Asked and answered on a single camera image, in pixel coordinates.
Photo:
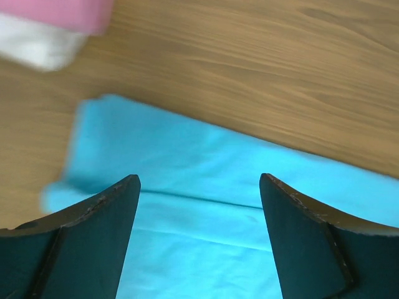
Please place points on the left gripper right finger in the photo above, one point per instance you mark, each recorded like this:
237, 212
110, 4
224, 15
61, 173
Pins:
322, 252

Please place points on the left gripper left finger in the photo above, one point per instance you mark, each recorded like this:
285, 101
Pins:
77, 252

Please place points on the turquoise t shirt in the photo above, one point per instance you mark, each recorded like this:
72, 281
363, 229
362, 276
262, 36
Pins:
199, 230

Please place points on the folded white t shirt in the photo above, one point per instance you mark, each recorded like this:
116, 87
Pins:
37, 45

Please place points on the folded pink t shirt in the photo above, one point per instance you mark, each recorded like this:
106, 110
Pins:
85, 16

